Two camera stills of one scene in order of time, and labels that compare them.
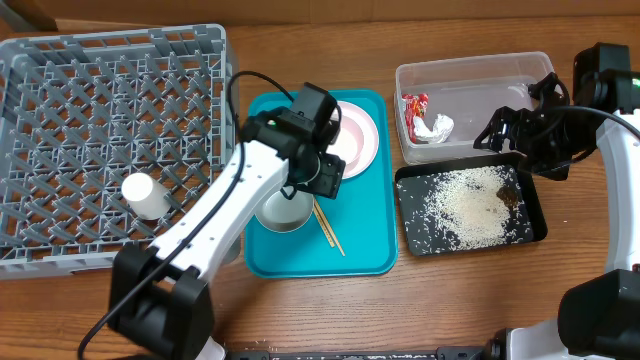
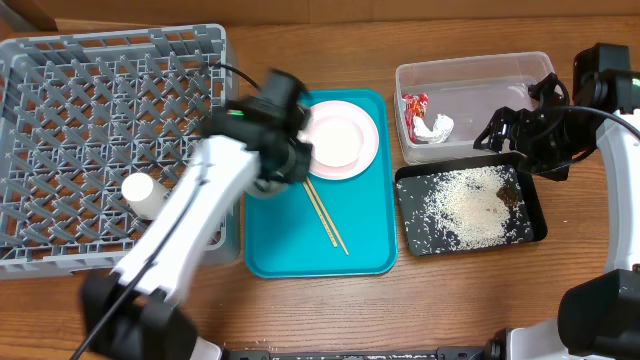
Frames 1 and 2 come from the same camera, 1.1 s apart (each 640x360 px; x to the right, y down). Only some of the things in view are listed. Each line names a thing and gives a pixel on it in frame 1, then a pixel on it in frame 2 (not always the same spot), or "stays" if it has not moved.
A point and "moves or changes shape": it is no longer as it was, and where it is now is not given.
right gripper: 507,126 stays
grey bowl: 280,214 moves or changes shape
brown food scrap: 508,195 stays
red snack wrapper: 415,105 stays
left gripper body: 322,174 → 290,161
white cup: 147,198 stays
